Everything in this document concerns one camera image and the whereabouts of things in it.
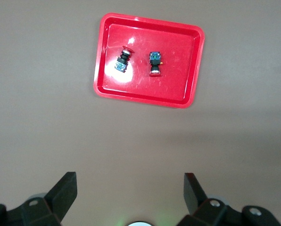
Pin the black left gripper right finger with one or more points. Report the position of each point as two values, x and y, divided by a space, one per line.
193 195

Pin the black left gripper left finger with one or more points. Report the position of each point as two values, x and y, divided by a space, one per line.
62 195

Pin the red push button switch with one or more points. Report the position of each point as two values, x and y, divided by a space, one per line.
155 58
121 66

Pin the brown table mat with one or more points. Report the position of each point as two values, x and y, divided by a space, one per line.
140 146

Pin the red plastic tray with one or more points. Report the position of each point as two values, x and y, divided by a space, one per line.
173 58

